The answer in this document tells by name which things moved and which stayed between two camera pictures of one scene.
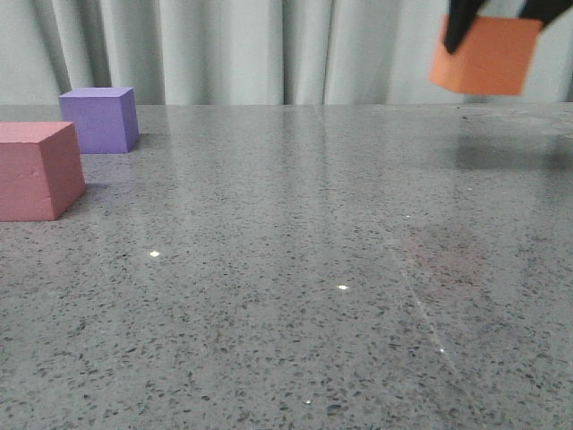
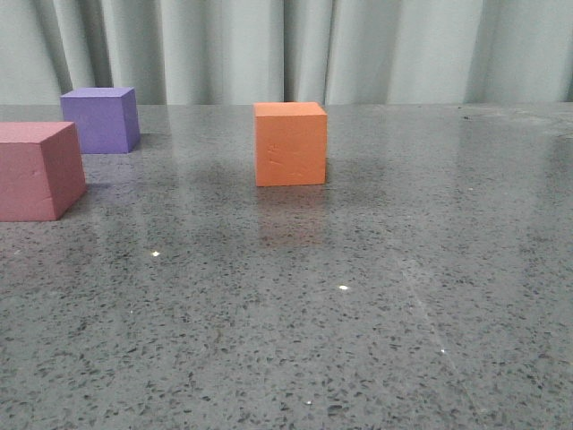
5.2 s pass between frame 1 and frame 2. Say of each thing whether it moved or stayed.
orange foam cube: moved
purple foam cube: stayed
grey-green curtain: stayed
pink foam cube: stayed
